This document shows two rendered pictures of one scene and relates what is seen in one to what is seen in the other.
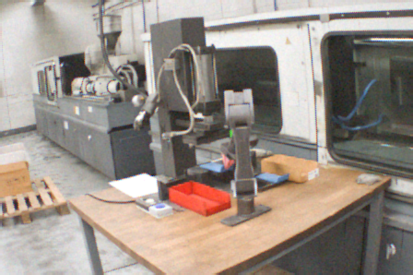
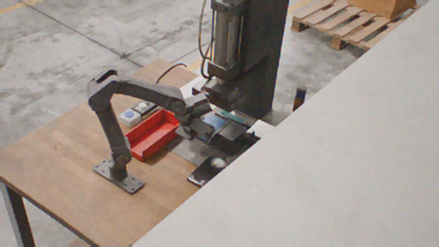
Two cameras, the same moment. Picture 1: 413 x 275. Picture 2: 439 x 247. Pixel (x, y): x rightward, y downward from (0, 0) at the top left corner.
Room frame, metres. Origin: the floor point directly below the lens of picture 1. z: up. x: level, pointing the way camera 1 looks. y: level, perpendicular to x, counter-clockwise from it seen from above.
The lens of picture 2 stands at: (1.32, -1.40, 2.18)
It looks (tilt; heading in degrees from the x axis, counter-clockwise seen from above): 39 degrees down; 69
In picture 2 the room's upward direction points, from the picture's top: 5 degrees clockwise
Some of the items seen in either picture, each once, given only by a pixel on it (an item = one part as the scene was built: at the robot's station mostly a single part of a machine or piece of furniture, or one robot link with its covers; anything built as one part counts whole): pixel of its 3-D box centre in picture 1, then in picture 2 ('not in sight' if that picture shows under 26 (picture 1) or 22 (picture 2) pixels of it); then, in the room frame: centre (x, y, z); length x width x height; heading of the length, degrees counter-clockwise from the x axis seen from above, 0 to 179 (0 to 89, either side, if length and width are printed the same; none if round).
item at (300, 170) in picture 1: (289, 168); not in sight; (1.87, -0.36, 0.93); 0.25 x 0.13 x 0.08; 36
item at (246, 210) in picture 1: (245, 206); (117, 169); (1.45, -0.12, 0.94); 0.20 x 0.07 x 0.08; 126
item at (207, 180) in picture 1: (213, 175); (219, 133); (1.86, -0.01, 0.94); 0.20 x 0.10 x 0.07; 126
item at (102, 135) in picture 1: (82, 119); not in sight; (7.28, 2.15, 0.49); 5.51 x 1.02 x 0.97; 32
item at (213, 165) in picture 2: (262, 182); (218, 177); (1.79, -0.22, 0.91); 0.17 x 0.16 x 0.02; 126
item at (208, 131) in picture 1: (194, 111); (231, 63); (1.91, 0.04, 1.22); 0.26 x 0.18 x 0.30; 36
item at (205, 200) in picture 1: (198, 197); (153, 134); (1.61, 0.05, 0.93); 0.25 x 0.12 x 0.06; 36
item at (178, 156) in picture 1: (172, 98); (262, 33); (2.08, 0.14, 1.28); 0.14 x 0.12 x 0.75; 126
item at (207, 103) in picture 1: (203, 78); (224, 37); (1.86, -0.01, 1.37); 0.11 x 0.09 x 0.30; 126
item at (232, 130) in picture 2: (212, 166); (219, 124); (1.86, -0.01, 0.98); 0.20 x 0.10 x 0.01; 126
